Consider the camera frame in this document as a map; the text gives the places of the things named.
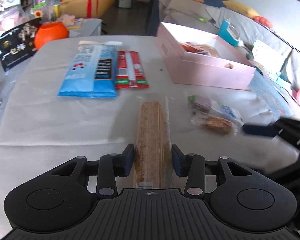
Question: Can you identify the long brown biscuit sleeve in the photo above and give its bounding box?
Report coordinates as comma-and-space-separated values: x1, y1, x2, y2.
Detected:
133, 94, 173, 189

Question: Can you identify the yellow cushion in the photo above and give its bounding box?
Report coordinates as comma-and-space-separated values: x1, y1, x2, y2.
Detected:
223, 0, 260, 19

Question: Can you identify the yellow armchair with red ribbon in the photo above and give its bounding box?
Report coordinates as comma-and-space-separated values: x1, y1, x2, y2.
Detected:
59, 0, 116, 19

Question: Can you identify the small green toy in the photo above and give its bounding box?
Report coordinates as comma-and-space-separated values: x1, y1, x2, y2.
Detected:
197, 17, 209, 23

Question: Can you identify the clear bread packet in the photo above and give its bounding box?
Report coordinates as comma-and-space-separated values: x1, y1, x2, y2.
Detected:
195, 44, 220, 57

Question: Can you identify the blue white snack bag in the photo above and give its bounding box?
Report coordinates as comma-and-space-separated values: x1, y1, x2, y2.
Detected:
58, 41, 121, 99

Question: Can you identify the red green striped snack packet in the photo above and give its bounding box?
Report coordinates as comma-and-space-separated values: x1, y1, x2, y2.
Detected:
115, 50, 149, 89

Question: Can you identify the pink gift box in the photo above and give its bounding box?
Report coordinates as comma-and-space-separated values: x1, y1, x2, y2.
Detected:
155, 22, 255, 90

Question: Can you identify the orange pumpkin bucket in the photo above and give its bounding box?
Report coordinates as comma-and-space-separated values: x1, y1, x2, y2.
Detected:
34, 22, 69, 50

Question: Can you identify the red roast chicken snack pouch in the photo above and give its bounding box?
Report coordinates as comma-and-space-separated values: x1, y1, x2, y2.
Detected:
179, 42, 201, 53

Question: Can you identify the black box with white print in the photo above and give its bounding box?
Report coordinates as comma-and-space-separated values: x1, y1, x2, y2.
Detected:
0, 18, 42, 72

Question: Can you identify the beige sofa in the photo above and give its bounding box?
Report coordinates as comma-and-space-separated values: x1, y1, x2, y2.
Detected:
159, 0, 300, 90

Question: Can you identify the pink plush toy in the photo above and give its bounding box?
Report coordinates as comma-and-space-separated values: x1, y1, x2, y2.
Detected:
56, 14, 76, 27

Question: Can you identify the orange red cushion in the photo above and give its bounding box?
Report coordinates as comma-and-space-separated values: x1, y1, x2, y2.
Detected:
253, 16, 273, 28

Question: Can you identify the white low side table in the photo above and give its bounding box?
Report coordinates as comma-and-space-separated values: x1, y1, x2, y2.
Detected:
69, 18, 102, 38

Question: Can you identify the white woven table cloth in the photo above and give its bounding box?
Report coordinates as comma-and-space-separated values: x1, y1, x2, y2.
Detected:
0, 35, 300, 176

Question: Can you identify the green purple snack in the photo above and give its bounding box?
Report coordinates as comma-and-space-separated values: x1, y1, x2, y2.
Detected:
187, 95, 244, 125

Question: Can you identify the orange pastry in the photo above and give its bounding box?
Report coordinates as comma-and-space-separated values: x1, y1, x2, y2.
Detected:
192, 116, 237, 135

